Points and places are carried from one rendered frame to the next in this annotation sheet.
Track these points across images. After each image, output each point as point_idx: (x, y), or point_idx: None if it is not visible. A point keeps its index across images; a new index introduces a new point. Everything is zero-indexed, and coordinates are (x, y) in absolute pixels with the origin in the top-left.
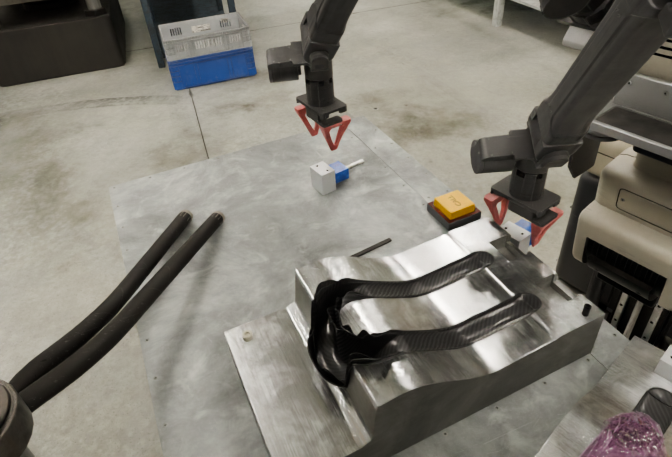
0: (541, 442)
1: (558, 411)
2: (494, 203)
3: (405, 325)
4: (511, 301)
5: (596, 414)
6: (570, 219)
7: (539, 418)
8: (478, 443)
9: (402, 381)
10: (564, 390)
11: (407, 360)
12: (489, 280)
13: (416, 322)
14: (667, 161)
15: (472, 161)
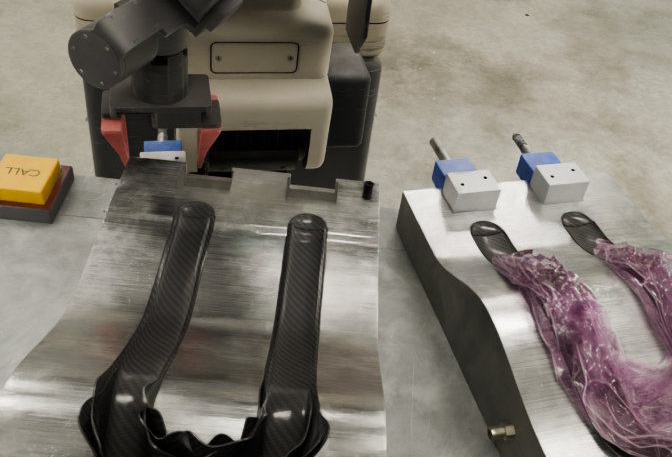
0: (443, 372)
1: (417, 328)
2: (122, 132)
3: (250, 369)
4: (290, 240)
5: (494, 285)
6: (96, 137)
7: (414, 351)
8: (407, 437)
9: (366, 431)
10: (396, 303)
11: (329, 402)
12: (237, 234)
13: (246, 355)
14: None
15: (85, 72)
